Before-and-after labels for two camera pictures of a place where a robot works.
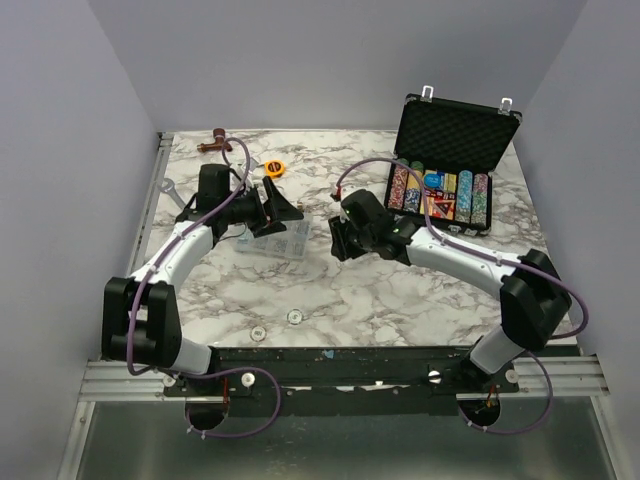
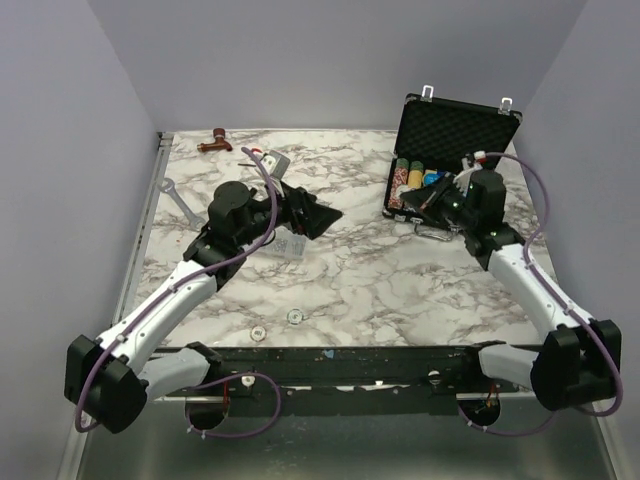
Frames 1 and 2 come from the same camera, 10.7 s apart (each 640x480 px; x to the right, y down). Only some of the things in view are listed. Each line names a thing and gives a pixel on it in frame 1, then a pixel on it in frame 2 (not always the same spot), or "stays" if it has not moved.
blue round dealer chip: (432, 180) stays
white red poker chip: (258, 333) stays
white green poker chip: (295, 316) stays
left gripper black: (277, 208) -> (315, 219)
